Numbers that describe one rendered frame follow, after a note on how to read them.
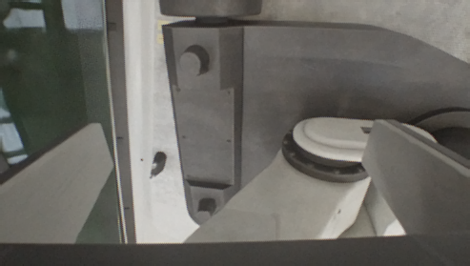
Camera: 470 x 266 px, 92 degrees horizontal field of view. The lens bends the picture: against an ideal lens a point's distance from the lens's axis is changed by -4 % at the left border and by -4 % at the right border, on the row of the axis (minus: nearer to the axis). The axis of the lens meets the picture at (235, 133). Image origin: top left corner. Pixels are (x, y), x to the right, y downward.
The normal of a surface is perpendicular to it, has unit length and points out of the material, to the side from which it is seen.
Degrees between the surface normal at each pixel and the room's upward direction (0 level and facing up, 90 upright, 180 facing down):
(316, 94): 0
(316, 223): 90
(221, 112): 0
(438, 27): 0
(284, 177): 90
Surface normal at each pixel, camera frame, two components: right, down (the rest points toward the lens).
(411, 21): -0.17, 0.49
